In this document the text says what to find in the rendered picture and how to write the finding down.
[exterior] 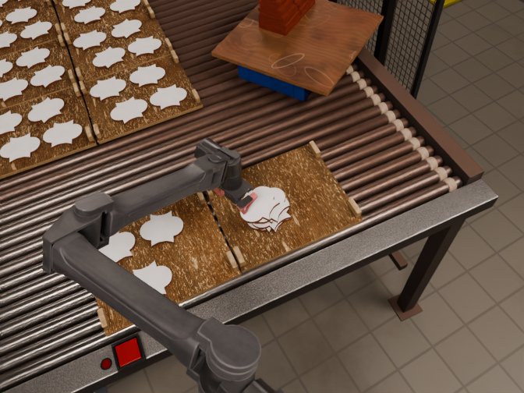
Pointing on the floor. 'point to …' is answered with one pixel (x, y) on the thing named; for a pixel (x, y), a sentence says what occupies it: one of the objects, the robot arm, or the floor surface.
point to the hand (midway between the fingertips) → (233, 202)
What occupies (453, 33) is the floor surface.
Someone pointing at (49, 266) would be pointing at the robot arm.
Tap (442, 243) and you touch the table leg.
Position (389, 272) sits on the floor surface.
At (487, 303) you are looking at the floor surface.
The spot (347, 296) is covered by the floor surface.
